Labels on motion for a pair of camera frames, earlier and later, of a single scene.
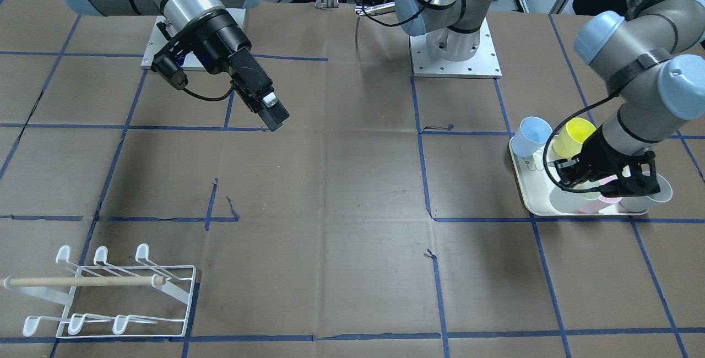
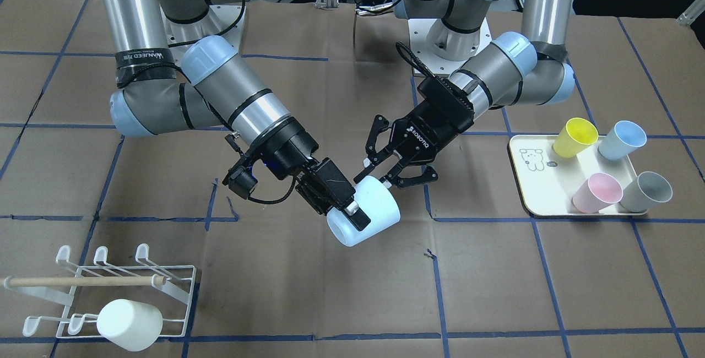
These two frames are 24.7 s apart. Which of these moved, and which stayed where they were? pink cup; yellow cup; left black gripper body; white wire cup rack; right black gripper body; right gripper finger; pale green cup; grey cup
Moved: left black gripper body; pale green cup; right black gripper body; right gripper finger
Stayed: white wire cup rack; yellow cup; pink cup; grey cup
